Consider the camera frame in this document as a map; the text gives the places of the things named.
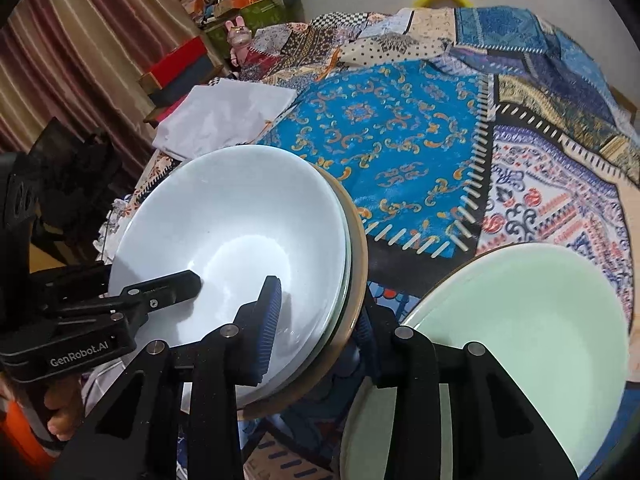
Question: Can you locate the green bowl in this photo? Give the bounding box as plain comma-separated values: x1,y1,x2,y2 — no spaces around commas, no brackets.
270,195,353,401

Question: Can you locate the striped brown curtain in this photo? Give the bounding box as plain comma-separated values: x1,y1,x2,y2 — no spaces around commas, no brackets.
0,0,201,171

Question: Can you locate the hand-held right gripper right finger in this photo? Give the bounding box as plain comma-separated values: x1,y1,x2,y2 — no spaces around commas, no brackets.
352,302,578,480

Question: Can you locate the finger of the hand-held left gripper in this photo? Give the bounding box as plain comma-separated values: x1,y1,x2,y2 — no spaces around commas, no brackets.
50,270,202,331
30,262,111,311

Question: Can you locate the green storage box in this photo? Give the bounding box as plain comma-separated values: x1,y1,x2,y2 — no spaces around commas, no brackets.
202,0,286,48

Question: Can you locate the pink bowl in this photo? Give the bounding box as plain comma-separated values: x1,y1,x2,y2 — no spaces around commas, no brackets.
240,160,369,421

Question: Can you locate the green plate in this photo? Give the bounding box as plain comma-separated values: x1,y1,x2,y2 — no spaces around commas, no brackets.
340,242,632,480

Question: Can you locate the patchwork blanket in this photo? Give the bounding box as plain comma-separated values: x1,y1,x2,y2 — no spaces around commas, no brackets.
92,5,640,480

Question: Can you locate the white folded cloth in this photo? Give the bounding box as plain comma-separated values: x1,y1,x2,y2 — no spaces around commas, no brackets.
152,84,298,161

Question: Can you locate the black bag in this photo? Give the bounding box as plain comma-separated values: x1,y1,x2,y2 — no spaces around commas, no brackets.
30,120,123,261

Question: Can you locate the person's left hand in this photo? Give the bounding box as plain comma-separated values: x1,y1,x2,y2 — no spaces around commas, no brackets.
44,377,86,443

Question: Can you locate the pink rabbit figurine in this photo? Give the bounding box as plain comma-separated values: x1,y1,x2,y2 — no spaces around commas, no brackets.
226,16,251,66

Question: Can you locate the white bowl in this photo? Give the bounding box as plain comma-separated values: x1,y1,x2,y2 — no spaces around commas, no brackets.
107,145,351,408

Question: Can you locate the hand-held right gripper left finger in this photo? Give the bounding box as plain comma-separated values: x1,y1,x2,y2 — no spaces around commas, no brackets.
50,275,283,480

